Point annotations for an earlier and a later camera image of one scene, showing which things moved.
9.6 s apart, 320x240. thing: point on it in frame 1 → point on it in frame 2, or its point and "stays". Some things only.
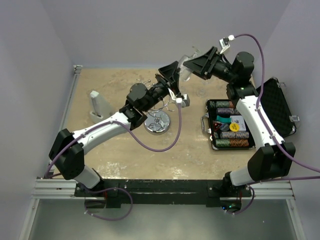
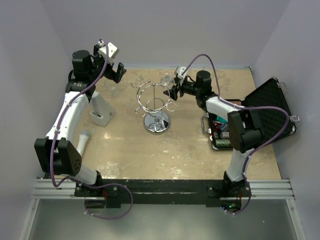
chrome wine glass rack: [157, 120] stays
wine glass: [186, 72] → [111, 88]
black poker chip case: [227, 130] stays
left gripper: [169, 70] → [112, 74]
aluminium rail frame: [45, 186] stays
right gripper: [199, 65] → [173, 92]
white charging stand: [101, 109] stays
